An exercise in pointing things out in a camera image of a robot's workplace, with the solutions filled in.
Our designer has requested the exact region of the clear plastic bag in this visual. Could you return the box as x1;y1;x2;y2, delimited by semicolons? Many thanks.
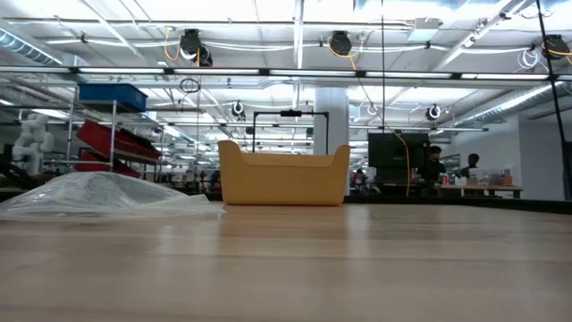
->
0;171;225;221

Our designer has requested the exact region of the yellow plastic bin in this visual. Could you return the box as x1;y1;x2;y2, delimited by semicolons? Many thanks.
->
217;140;352;207

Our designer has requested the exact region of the white round column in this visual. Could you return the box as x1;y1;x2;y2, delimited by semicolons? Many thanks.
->
312;87;350;156

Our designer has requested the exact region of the black monitor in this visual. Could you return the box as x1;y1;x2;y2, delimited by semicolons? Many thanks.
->
367;131;433;184

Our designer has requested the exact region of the long ceiling light strip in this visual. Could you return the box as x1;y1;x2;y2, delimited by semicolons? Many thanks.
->
0;65;572;81

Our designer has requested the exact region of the person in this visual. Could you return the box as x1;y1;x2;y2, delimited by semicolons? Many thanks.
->
417;145;448;184
455;153;484;180

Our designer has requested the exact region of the metal shelf rack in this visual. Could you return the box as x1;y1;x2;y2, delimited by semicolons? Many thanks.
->
44;84;206;191

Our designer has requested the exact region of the red storage bin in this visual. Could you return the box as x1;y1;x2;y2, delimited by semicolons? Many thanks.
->
73;150;143;179
75;119;162;160

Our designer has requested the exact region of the blue storage bin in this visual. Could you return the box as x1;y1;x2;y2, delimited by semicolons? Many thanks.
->
79;82;148;113

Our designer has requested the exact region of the wooden side table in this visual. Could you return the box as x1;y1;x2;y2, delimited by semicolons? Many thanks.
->
440;183;524;199

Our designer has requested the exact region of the white robot figure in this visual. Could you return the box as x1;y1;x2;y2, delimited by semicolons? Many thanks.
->
12;113;55;175

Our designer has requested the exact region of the black slanted pole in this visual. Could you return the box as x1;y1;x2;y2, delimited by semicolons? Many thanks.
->
535;0;572;201

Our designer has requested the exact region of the black camera gantry frame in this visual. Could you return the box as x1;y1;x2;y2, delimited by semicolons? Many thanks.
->
252;109;331;156

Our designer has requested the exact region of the hanging yellow cable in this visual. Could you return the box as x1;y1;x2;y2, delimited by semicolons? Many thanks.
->
328;38;411;198

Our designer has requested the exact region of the silver ventilation duct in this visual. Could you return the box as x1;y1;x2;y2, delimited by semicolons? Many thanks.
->
446;82;572;129

